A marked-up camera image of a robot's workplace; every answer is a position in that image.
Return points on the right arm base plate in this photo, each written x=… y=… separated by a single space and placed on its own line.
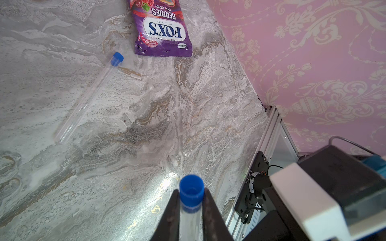
x=251 y=191

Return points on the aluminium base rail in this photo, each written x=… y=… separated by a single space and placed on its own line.
x=275 y=150

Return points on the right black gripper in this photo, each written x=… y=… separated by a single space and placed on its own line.
x=277 y=225

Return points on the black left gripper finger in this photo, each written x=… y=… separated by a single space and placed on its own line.
x=169 y=225

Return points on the purple candy bag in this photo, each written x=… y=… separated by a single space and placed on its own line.
x=162 y=31

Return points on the test tube blue cap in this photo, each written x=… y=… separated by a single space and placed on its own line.
x=70 y=125
x=191 y=191

